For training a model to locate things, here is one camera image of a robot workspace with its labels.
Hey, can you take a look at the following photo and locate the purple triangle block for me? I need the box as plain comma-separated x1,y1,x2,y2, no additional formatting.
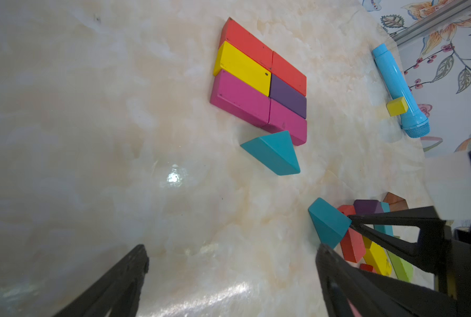
353,199,384,215

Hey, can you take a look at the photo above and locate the small yellow cube block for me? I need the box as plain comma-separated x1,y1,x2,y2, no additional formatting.
386,97,408,117

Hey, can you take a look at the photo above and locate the yellow rectangular block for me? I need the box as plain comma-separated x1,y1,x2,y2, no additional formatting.
363,237,392,277
213,41,272,96

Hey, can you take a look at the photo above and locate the green rectangular block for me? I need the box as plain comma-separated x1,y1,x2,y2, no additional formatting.
387,252,414,283

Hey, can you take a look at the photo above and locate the purple rectangular block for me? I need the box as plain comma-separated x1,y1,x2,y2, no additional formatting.
269,74,307,119

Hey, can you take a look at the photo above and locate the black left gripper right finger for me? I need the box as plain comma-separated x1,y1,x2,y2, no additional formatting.
315,244,457,316

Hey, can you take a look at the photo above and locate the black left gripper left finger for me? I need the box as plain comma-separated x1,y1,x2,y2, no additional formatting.
55,244,149,316

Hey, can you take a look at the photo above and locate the pink rectangular block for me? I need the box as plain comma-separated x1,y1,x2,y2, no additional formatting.
348,302,362,317

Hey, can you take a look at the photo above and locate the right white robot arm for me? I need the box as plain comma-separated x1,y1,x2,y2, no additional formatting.
351,151,471,316

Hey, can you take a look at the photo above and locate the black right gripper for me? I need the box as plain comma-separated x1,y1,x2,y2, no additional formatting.
349,206,471,316

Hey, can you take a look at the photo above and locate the blue toy microphone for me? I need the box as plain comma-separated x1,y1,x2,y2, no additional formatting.
372,44,430,138

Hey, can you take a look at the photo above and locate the magenta rectangular block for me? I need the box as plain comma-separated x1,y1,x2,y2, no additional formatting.
262,99,308,146
210,70,271,128

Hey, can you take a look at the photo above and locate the teal triangle block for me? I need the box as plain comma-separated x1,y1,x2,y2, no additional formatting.
308,198,352,249
240,131,301,176

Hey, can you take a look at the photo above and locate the brown small block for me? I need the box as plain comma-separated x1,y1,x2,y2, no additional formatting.
383,192,409,212

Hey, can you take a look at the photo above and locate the red rectangular block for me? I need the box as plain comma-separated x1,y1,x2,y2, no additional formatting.
218,17,272,71
359,264,376,273
340,229,366,264
271,52,307,96

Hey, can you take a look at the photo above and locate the teal small block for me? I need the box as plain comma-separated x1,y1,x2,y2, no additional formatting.
374,202,394,236

